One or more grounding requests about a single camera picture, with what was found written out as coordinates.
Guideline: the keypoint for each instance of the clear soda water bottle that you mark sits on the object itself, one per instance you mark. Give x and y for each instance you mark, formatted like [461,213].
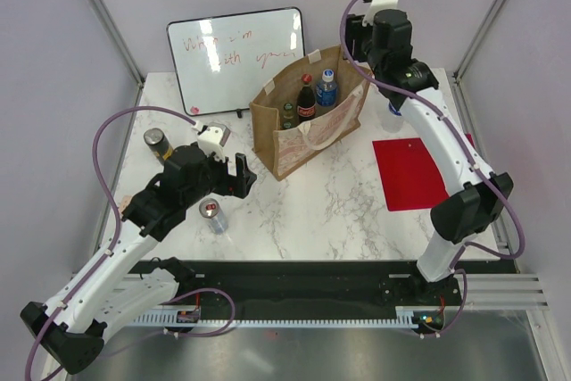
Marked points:
[288,124]

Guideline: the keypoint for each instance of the silver beverage can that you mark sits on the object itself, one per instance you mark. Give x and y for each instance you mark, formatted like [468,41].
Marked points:
[211,211]

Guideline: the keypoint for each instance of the blue-label water bottle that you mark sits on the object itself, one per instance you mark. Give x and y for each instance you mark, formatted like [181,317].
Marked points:
[391,120]
[326,90]

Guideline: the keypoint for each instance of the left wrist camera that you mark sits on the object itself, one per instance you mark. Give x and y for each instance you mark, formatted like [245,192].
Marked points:
[211,139]

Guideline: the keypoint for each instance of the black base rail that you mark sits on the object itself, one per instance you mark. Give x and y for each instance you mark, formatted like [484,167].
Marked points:
[304,289]

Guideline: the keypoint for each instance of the black and yellow can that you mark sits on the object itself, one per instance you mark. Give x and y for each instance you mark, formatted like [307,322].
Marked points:
[158,143]

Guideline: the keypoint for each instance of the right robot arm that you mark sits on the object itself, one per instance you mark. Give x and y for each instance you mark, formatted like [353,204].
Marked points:
[476,194]

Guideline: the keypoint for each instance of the white cable duct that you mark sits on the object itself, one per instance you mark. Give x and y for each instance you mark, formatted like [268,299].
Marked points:
[171,318]

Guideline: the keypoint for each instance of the white dry-erase board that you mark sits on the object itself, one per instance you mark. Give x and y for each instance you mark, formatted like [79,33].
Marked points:
[223,62]

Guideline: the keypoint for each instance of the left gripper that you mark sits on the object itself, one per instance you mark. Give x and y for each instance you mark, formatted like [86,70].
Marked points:
[242,170]

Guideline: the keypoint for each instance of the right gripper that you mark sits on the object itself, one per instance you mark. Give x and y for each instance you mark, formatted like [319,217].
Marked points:
[355,30]

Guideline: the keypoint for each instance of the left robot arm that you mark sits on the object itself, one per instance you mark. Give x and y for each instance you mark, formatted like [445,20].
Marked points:
[74,325]

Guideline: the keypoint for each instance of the brown canvas tote bag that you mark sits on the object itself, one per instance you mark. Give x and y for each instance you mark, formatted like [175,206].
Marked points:
[282,151]

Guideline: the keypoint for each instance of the Coca-Cola glass bottle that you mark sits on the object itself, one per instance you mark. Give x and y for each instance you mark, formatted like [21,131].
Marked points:
[306,100]

